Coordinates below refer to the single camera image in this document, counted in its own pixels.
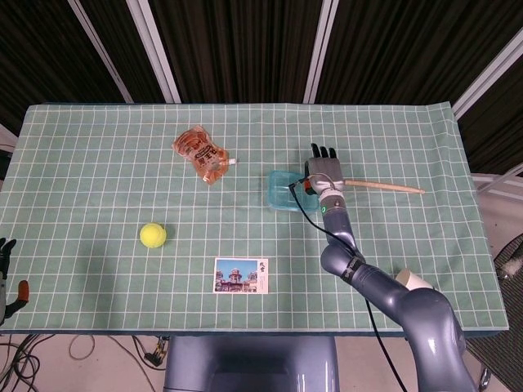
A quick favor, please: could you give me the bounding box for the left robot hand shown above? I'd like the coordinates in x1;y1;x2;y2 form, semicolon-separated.
0;238;32;327

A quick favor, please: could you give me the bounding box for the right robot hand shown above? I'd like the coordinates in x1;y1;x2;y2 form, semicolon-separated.
304;142;347;197

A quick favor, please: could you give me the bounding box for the blue translucent plastic lid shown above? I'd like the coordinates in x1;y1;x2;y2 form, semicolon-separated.
267;170;322;213

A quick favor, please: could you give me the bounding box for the clear plastic container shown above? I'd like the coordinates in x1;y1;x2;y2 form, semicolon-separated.
269;202;320;218

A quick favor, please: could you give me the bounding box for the wooden stick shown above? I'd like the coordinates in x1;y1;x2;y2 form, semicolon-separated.
345;179;426;195

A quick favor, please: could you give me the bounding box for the orange sauce pouch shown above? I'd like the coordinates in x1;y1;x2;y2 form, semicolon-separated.
172;124;238;187

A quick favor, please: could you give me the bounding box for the white paper cup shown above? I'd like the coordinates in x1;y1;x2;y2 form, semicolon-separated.
394;268;434;292

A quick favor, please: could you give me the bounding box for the palace photo postcard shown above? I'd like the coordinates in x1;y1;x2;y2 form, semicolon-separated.
213;257;270;295

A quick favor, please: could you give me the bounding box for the yellow tennis ball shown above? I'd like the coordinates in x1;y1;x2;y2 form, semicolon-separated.
139;222;168;249

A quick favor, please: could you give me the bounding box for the green checked tablecloth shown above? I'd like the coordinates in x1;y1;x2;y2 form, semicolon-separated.
0;102;512;334

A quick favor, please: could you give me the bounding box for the blue-grey robot torso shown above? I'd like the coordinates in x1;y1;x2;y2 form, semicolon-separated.
163;335;341;392

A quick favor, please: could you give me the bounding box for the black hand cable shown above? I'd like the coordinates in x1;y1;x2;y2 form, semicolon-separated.
288;179;406;392

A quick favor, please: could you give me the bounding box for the black floor cable bundle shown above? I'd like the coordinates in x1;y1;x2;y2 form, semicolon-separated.
0;333;54;392

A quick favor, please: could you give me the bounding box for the white aluminium frame post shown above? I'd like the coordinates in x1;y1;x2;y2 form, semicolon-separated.
302;0;341;104
67;0;135;104
125;0;182;104
451;28;523;120

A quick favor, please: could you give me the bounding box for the white frame bar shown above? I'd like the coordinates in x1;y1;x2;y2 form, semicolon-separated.
469;163;523;193
0;122;20;150

